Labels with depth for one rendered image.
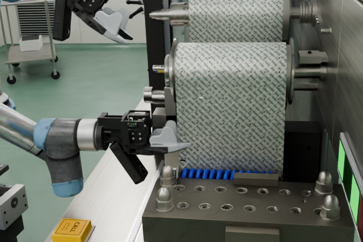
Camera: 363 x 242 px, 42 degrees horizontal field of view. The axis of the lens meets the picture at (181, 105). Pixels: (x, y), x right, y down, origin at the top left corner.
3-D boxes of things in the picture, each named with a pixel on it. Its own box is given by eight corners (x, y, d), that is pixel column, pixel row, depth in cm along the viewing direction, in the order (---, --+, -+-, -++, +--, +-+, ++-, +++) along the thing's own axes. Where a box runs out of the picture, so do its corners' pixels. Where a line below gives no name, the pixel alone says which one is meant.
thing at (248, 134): (180, 172, 112) (176, 97, 105) (282, 176, 108) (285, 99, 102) (179, 173, 111) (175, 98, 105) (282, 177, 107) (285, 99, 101)
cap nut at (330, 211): (318, 209, 93) (320, 189, 91) (338, 210, 92) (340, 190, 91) (321, 220, 89) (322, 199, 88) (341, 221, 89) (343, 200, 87)
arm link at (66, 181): (79, 175, 126) (74, 137, 122) (88, 195, 116) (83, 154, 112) (48, 182, 123) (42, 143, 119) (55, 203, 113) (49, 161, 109)
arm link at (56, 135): (47, 143, 119) (43, 112, 116) (90, 145, 117) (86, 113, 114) (34, 158, 112) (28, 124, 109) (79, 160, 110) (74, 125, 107)
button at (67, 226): (64, 226, 114) (62, 217, 113) (92, 227, 113) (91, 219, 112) (52, 244, 107) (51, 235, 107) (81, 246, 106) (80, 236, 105)
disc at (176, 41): (181, 91, 119) (179, 31, 113) (183, 91, 119) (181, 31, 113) (171, 112, 105) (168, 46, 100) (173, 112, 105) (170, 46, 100)
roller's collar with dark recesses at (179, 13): (173, 24, 134) (172, 1, 132) (195, 24, 133) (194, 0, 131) (169, 28, 128) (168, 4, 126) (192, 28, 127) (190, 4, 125)
